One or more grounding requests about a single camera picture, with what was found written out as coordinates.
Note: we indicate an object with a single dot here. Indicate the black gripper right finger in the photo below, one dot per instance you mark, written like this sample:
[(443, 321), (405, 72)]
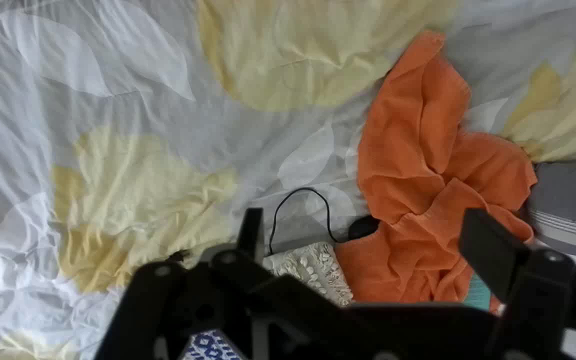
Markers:
[(535, 292)]

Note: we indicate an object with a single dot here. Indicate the cream lace cloth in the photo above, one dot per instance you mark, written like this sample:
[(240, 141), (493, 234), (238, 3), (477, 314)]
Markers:
[(309, 270)]

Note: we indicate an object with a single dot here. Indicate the blue white patterned item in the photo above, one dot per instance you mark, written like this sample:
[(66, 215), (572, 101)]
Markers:
[(210, 347)]

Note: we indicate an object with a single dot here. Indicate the white yellow floral bed sheet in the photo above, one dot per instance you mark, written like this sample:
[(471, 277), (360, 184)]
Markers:
[(135, 101)]

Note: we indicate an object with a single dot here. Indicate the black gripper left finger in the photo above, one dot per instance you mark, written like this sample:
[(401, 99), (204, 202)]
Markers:
[(169, 301)]

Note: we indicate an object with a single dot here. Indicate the teal small item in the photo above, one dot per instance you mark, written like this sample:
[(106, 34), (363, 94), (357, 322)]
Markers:
[(481, 292)]

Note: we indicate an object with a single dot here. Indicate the orange towel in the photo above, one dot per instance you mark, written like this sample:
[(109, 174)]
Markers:
[(420, 166)]

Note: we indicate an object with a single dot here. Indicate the black rounded device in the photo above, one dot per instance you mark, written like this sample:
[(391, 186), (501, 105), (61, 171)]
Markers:
[(363, 228)]

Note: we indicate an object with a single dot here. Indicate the grey striped pillow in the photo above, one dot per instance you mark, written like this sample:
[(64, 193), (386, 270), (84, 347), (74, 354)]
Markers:
[(575, 200)]

